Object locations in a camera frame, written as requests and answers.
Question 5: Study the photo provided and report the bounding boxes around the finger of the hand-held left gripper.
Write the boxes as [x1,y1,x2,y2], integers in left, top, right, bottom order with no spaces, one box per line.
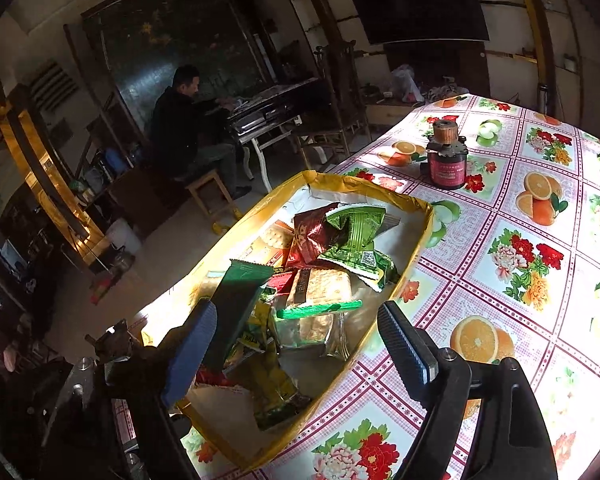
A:
[42,320,143,441]

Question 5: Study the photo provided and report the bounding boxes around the white bucket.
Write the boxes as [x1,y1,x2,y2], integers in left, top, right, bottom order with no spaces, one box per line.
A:
[105,219,142,256]

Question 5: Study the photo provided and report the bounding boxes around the wall television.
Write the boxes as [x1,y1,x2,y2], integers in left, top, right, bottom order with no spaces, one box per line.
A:
[347,0,491,46]

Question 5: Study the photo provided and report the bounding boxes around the orange sandwich cracker packet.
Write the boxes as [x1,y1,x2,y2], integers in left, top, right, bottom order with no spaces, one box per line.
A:
[245,220,296,266]

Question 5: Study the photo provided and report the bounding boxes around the dark green snack packet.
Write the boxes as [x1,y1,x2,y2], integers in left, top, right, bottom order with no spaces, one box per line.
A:
[202,259,275,372]

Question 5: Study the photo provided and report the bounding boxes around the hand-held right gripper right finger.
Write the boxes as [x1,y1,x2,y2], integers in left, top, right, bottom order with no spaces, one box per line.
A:
[378,301,558,480]

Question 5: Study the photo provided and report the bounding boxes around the metal desk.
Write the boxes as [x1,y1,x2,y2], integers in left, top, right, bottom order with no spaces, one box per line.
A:
[205,77,331,181]

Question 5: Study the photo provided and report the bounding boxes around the plastic bag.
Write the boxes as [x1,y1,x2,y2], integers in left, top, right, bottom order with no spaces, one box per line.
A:
[390,64,425,103]

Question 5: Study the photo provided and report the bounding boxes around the low wooden cabinet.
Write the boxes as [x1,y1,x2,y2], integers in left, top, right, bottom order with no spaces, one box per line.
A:
[365,95,426,126]

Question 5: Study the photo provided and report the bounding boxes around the yellow tray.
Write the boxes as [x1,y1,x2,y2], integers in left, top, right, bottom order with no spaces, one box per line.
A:
[140,170,436,473]

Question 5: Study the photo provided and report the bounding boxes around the dark red jar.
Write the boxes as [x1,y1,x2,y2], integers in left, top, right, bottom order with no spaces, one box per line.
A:
[425,119,468,191]

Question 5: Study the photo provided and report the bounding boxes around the wooden chair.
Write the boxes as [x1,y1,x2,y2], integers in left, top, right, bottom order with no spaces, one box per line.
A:
[292,40,371,161]

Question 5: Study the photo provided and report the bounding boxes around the dark red candy packet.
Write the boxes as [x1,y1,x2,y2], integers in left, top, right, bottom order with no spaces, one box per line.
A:
[286,203,341,267]

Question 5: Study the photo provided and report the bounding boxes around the standing air conditioner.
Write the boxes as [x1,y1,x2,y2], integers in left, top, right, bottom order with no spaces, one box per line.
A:
[27,60,81,113]

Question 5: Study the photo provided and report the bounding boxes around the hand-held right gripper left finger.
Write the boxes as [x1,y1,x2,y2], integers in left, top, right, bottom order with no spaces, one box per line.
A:
[105,300,218,480]

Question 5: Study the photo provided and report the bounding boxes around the large dark wall painting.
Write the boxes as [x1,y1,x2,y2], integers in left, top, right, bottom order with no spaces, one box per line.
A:
[82,0,271,126]

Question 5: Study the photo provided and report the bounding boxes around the wooden stool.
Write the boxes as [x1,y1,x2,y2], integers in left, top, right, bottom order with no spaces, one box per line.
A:
[185,167,241,221]

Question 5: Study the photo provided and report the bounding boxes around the gold trimmed cabinet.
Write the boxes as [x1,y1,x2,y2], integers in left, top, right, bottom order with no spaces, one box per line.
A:
[0,95,106,266]

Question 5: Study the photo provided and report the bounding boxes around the large cracker packet green ends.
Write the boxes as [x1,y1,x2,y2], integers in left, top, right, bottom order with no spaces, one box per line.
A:
[276,267,363,321]

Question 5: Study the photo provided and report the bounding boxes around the silver foil packet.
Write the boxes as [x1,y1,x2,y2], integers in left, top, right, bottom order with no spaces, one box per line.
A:
[272,310,353,361]

